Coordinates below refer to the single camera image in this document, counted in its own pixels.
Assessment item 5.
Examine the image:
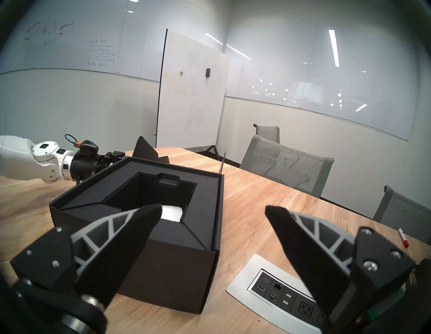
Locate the black foam box insert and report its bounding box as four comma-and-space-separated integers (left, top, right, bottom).
60, 158, 223, 251

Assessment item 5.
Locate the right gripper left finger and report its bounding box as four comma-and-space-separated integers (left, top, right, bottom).
9, 204, 163, 307

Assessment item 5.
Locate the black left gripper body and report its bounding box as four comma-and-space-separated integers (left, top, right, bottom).
70, 148, 127, 184

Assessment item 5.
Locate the clean glass wall whiteboard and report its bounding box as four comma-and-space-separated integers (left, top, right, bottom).
224, 24, 418, 142

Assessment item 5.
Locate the rolling whiteboard on black stand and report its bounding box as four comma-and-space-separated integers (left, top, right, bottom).
156, 29, 231, 162

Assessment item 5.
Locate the silver table power outlet panel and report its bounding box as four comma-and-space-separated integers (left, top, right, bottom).
226, 254, 332, 334

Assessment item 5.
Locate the black cardboard box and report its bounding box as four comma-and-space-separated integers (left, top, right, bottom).
49, 136, 225, 315

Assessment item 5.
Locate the grey fabric chair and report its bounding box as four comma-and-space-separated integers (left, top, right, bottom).
373, 185, 431, 244

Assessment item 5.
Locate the white computer mouse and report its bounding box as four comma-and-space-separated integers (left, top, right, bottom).
160, 205, 184, 223

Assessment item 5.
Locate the glass wall whiteboard with writing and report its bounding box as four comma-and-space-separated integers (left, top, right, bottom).
0, 0, 229, 82

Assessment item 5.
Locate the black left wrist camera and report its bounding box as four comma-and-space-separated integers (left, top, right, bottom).
78, 140, 99, 157

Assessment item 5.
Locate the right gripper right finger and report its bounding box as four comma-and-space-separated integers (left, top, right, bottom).
265, 205, 416, 324

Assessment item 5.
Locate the grey mesh chair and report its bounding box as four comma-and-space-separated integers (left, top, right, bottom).
239, 135, 335, 198

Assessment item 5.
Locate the grey office chair with armrests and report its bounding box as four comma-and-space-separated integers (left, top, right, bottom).
253, 124, 280, 144

